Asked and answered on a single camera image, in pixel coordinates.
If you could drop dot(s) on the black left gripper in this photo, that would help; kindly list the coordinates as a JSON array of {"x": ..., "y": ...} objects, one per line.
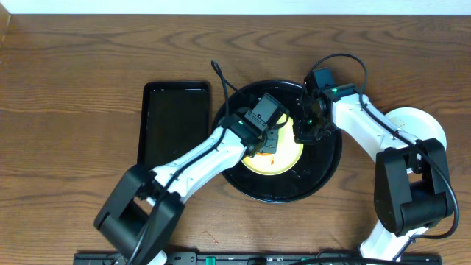
[{"x": 270, "y": 140}]

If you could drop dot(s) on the yellow plate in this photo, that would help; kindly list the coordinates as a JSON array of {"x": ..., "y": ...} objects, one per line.
[{"x": 288, "y": 152}]

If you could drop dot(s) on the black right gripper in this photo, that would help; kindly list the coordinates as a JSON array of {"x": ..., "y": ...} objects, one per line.
[{"x": 307, "y": 133}]

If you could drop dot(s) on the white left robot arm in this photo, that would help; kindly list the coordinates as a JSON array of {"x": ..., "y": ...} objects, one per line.
[{"x": 140, "y": 215}]

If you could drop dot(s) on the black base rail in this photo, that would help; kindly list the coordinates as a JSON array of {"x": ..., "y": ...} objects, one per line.
[{"x": 193, "y": 258}]

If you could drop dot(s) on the black round tray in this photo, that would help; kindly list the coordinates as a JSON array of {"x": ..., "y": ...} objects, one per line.
[{"x": 311, "y": 172}]

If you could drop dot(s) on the mint green plate front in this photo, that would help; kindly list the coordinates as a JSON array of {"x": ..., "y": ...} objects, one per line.
[{"x": 419, "y": 123}]

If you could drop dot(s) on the black rectangular tray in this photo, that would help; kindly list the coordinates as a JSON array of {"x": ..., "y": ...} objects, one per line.
[{"x": 175, "y": 118}]

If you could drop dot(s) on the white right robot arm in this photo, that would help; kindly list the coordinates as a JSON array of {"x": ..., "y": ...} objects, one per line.
[{"x": 413, "y": 196}]

